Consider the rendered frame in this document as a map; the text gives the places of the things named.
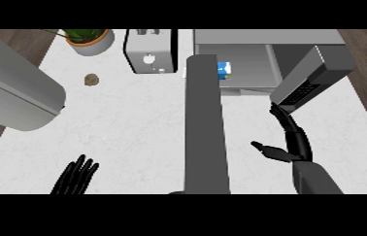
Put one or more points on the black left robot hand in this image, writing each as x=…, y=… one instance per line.
x=75, y=178

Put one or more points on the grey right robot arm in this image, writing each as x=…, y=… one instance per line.
x=315, y=178

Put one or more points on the blue and white milk carton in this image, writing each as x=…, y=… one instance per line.
x=224, y=71

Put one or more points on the dark grey microwave door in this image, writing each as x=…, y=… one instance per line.
x=203, y=126

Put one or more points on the large rounded grey appliance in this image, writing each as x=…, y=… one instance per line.
x=25, y=91

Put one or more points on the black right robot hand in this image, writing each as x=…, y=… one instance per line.
x=292, y=139

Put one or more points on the grey microwave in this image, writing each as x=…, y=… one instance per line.
x=282, y=65

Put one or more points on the small brown round object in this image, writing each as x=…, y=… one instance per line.
x=91, y=79

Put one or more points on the potted green plant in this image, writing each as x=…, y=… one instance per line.
x=88, y=39

